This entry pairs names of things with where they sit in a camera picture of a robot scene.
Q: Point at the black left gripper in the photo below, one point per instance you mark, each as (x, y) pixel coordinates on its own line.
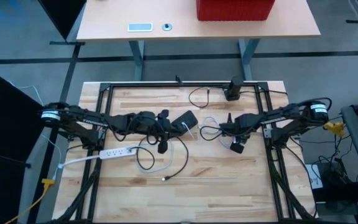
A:
(163, 129)

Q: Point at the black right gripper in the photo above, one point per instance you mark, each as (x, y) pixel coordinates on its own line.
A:
(241, 124)

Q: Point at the black charging tower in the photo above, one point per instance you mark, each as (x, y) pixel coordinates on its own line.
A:
(233, 88)

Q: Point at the white power strip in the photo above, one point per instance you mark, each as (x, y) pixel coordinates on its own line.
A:
(117, 153)

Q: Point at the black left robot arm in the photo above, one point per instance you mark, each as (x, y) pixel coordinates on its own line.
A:
(89, 119)

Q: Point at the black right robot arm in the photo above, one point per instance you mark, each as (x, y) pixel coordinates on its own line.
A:
(284, 118)

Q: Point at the white paper card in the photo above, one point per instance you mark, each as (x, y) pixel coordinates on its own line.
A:
(315, 182)

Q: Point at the yellow connector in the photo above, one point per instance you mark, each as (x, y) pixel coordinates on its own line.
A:
(336, 128)

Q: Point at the round desk grommet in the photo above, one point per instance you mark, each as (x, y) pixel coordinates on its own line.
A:
(167, 27)

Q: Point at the beige desk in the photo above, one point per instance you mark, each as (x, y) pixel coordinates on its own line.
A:
(197, 29)

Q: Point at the red storage bin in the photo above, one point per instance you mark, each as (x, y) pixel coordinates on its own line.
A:
(235, 11)

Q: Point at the black aluminium table frame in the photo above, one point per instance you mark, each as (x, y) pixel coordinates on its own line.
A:
(160, 84)

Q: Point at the small black clip mount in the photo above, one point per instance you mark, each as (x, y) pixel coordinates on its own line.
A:
(179, 81)

